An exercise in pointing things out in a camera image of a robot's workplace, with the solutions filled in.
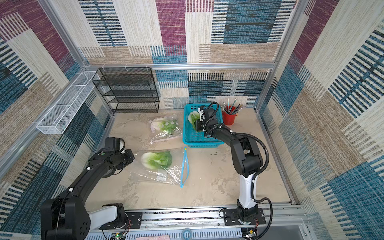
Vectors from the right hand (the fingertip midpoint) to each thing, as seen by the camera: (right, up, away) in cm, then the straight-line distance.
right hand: (198, 123), depth 99 cm
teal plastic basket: (-3, -10, +3) cm, 11 cm away
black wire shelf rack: (-50, +24, +10) cm, 57 cm away
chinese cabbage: (-25, -20, -16) cm, 36 cm away
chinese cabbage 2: (-3, +4, +2) cm, 6 cm away
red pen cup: (+23, +3, +11) cm, 26 cm away
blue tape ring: (-7, -49, -29) cm, 58 cm away
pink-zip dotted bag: (-24, -7, 0) cm, 25 cm away
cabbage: (-21, 0, +3) cm, 21 cm away
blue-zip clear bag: (-12, -27, -20) cm, 36 cm away
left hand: (-37, -19, -13) cm, 43 cm away
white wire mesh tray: (-67, +1, -29) cm, 73 cm away
